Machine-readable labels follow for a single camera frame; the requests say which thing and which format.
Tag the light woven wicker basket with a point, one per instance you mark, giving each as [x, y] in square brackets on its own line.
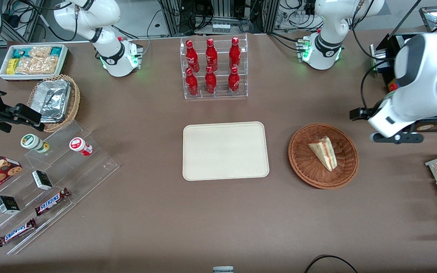
[75, 102]

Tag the aluminium frame post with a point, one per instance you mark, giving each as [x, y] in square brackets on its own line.
[173, 17]
[268, 15]

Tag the grey device edge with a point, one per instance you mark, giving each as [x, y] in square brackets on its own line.
[223, 270]

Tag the clear acrylic stepped stand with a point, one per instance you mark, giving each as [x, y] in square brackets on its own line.
[97, 163]

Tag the aluminium foil container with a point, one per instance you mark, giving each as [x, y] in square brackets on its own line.
[53, 98]

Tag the green lid cup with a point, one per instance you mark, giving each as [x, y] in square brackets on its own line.
[32, 142]

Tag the red cola bottle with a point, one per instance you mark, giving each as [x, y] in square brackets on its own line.
[191, 55]
[233, 81]
[210, 81]
[211, 55]
[235, 53]
[191, 83]

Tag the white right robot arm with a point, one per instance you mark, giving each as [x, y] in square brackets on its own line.
[108, 57]

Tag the white power strip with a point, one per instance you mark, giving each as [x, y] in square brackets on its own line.
[221, 27]

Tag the black left wrist camera bar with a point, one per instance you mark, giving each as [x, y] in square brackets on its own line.
[396, 138]

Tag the small black box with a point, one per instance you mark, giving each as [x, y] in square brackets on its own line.
[42, 180]
[8, 204]

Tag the black hot food warmer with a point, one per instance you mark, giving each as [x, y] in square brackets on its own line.
[393, 41]

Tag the triangular sandwich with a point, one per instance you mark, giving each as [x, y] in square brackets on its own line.
[323, 153]

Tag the beige plastic serving tray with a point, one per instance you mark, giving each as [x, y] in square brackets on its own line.
[222, 151]

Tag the teal snack pack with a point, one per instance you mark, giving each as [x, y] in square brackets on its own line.
[56, 51]
[19, 53]

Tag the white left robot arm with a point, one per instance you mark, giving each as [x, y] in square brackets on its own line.
[324, 49]

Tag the brown round wicker basket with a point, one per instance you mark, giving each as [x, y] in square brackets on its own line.
[305, 167]

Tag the brown Snickers bar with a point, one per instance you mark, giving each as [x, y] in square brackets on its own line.
[16, 232]
[51, 202]

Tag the small clear cracker bag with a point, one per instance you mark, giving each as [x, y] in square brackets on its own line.
[40, 52]

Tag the clear acrylic bottle rack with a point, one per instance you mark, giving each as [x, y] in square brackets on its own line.
[220, 96]

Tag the large clear cracker bag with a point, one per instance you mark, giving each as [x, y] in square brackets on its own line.
[36, 65]

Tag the red lid cup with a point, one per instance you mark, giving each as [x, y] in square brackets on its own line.
[79, 145]

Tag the yellow snack pack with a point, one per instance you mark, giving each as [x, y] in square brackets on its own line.
[11, 66]

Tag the white rectangular snack bin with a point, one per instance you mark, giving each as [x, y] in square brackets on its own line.
[29, 77]

